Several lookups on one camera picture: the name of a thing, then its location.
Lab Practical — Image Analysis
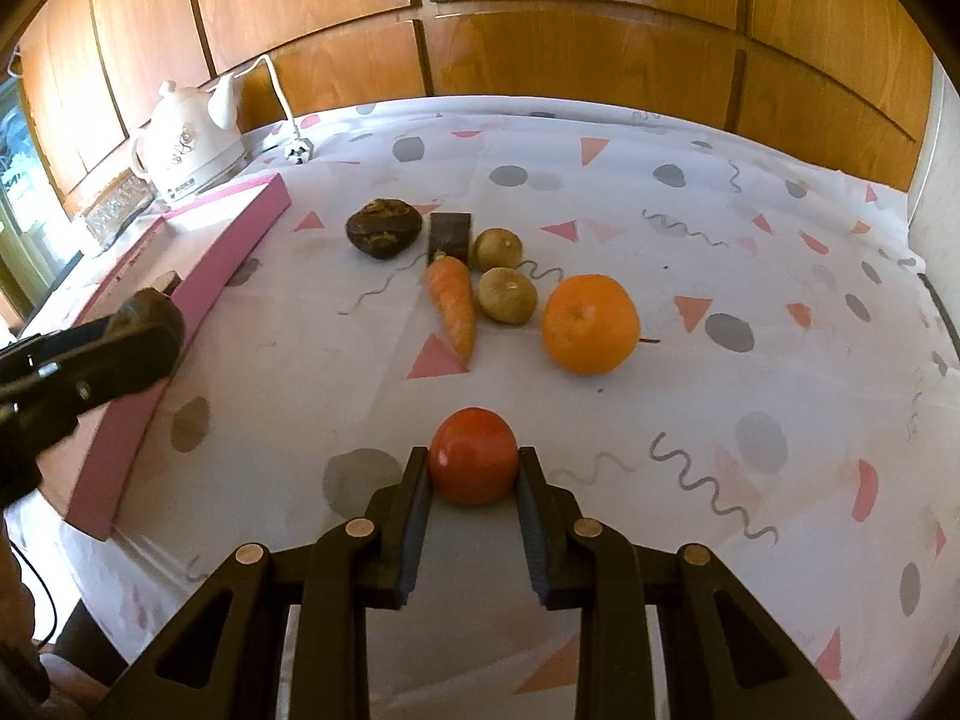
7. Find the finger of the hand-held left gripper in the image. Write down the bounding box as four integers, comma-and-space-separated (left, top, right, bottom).
15, 330, 185, 421
0, 315, 115, 383

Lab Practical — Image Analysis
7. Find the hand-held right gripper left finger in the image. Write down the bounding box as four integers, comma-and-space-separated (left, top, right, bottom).
112, 447, 434, 720

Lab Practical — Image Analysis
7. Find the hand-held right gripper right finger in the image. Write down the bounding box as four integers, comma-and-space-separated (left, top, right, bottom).
516, 447, 856, 720

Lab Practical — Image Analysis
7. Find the red tomato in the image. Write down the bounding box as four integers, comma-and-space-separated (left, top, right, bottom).
429, 407, 520, 506

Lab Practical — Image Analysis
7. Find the smooth dark brown fruit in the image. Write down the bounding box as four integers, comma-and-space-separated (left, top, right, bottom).
109, 289, 186, 391

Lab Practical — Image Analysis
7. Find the pink shallow box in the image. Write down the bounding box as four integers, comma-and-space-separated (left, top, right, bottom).
15, 172, 292, 541

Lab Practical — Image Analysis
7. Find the orange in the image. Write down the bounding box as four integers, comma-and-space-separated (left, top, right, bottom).
541, 274, 642, 377

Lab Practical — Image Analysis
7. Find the carrot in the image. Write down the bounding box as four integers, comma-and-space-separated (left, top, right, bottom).
425, 251, 478, 368

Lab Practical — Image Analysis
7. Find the brown kiwi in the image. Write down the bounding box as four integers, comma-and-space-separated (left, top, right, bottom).
471, 228, 524, 271
478, 267, 538, 325

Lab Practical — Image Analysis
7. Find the dark chocolate bar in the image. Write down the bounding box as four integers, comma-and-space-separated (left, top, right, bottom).
427, 212, 472, 271

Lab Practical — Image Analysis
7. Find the wrinkled dark brown fruit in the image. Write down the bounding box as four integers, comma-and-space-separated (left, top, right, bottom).
346, 198, 422, 260

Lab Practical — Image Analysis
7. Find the clear crystal box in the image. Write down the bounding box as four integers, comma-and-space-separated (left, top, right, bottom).
75, 174, 155, 250

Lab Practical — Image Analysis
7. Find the white patterned tablecloth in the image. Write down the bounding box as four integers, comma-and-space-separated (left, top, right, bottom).
0, 96, 960, 720

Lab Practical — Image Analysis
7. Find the window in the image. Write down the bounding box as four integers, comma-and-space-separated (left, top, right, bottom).
0, 79, 61, 320

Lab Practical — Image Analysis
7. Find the white electric kettle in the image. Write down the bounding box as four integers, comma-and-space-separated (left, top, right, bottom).
131, 75, 250, 205

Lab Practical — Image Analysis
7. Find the black cable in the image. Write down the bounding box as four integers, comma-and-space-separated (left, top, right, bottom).
6, 529, 62, 646

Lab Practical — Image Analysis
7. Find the white power cord with plug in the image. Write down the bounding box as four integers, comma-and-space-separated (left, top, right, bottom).
225, 55, 316, 164

